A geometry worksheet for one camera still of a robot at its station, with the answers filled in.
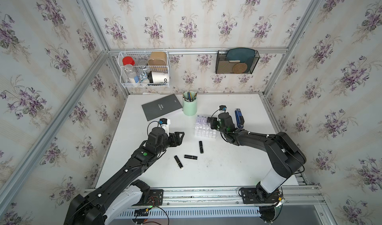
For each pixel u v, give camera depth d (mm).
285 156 462
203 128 959
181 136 746
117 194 466
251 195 730
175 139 695
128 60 925
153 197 721
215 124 819
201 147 904
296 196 748
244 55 939
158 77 927
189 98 1014
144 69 943
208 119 944
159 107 1073
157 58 895
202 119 947
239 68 980
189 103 956
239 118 1006
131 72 863
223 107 816
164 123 693
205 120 930
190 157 857
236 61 941
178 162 839
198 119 956
